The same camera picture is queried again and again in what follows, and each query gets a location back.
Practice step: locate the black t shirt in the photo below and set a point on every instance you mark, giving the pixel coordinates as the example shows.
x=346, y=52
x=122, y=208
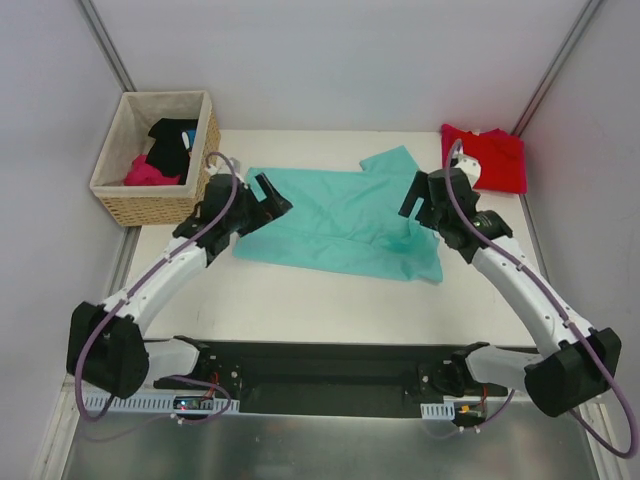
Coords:
x=172, y=147

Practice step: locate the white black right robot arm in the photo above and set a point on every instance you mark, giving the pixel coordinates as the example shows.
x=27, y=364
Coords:
x=573, y=362

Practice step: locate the white cable duct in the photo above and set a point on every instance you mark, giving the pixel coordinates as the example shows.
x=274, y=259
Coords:
x=169, y=403
x=444, y=411

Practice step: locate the aluminium frame post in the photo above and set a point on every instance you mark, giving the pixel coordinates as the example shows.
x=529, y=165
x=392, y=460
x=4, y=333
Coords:
x=105, y=44
x=576, y=33

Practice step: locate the right white cable duct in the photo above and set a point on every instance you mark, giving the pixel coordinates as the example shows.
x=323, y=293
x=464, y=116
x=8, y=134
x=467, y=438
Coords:
x=444, y=411

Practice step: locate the woven wicker basket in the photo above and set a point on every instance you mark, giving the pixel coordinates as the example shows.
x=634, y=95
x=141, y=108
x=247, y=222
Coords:
x=128, y=137

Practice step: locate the right aluminium frame post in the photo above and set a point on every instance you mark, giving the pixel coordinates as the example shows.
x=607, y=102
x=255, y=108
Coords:
x=576, y=33

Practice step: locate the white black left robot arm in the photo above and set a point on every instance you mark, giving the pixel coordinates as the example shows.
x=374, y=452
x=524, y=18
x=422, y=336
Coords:
x=106, y=346

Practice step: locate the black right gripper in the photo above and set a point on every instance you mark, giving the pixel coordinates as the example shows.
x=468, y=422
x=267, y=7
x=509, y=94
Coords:
x=427, y=198

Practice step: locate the teal t shirt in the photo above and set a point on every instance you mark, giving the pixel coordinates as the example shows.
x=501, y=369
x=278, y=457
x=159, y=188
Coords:
x=348, y=223

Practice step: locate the magenta t shirt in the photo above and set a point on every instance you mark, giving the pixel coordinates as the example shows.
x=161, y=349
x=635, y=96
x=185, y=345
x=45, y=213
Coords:
x=143, y=174

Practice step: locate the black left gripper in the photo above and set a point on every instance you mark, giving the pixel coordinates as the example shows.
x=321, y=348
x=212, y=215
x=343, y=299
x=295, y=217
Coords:
x=260, y=200

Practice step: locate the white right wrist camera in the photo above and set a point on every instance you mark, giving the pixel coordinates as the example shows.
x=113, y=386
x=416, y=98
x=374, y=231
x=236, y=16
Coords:
x=470, y=166

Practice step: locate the left aluminium frame post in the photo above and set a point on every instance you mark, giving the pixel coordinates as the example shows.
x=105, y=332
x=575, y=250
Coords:
x=105, y=44

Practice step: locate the red t shirt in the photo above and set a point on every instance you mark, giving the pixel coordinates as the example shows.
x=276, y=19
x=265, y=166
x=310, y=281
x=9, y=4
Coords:
x=500, y=155

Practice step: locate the left white cable duct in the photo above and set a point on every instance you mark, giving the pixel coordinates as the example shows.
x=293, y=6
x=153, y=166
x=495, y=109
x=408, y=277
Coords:
x=169, y=403

